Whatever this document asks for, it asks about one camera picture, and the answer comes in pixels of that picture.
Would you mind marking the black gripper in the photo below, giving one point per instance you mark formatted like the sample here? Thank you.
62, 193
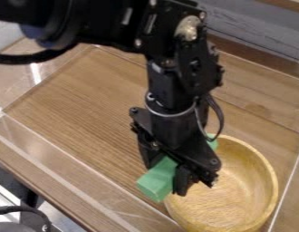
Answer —
171, 128

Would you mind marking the green rectangular block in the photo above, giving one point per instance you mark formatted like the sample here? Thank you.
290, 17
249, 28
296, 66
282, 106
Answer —
157, 181

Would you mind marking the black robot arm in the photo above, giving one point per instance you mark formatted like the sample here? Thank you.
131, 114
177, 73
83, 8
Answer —
166, 30

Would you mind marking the brown wooden bowl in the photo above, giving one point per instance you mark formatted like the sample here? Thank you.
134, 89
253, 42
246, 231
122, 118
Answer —
239, 203

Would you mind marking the clear acrylic enclosure wall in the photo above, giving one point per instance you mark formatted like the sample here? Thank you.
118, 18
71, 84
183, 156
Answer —
66, 142

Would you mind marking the grey metal frame part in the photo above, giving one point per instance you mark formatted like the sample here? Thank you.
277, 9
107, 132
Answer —
27, 213

